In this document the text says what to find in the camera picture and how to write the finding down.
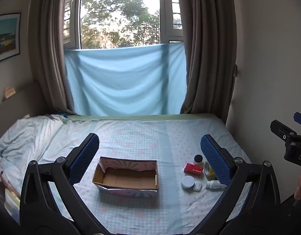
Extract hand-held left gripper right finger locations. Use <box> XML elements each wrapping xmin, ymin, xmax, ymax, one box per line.
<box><xmin>200</xmin><ymin>134</ymin><xmax>282</xmax><ymax>233</ymax></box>

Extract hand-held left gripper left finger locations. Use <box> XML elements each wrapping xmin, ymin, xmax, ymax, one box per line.
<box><xmin>19</xmin><ymin>133</ymin><xmax>102</xmax><ymax>233</ymax></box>

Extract white round jar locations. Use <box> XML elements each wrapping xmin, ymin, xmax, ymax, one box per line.
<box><xmin>181</xmin><ymin>176</ymin><xmax>196</xmax><ymax>190</ymax></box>

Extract cardboard box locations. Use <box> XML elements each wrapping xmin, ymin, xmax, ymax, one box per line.
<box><xmin>92</xmin><ymin>157</ymin><xmax>160</xmax><ymax>198</ymax></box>

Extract small white bottle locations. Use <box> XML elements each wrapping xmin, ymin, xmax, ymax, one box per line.
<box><xmin>205</xmin><ymin>180</ymin><xmax>227</xmax><ymax>190</ymax></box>

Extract small red box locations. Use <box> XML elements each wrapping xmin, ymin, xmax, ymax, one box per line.
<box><xmin>183</xmin><ymin>162</ymin><xmax>205</xmax><ymax>176</ymax></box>

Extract crumpled pale quilt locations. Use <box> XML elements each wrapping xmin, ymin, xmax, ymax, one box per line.
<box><xmin>0</xmin><ymin>114</ymin><xmax>71</xmax><ymax>177</ymax></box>

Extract pale green books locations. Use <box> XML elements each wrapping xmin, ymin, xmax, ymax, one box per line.
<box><xmin>5</xmin><ymin>188</ymin><xmax>22</xmax><ymax>224</ymax></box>

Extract beige padded headboard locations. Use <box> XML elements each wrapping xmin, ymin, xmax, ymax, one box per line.
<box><xmin>0</xmin><ymin>82</ymin><xmax>44</xmax><ymax>157</ymax></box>

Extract light blue hanging cloth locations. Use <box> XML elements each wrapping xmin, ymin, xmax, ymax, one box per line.
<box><xmin>64</xmin><ymin>42</ymin><xmax>188</xmax><ymax>116</ymax></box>

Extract beige tissue box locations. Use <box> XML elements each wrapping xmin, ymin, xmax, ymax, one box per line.
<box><xmin>3</xmin><ymin>87</ymin><xmax>17</xmax><ymax>101</ymax></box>

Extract brown curtain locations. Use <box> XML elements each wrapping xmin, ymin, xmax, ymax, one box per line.
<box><xmin>27</xmin><ymin>0</ymin><xmax>83</xmax><ymax>115</ymax></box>
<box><xmin>179</xmin><ymin>0</ymin><xmax>239</xmax><ymax>115</ymax></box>

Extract framed wall picture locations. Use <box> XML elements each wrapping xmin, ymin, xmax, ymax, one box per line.
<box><xmin>0</xmin><ymin>12</ymin><xmax>22</xmax><ymax>65</ymax></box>

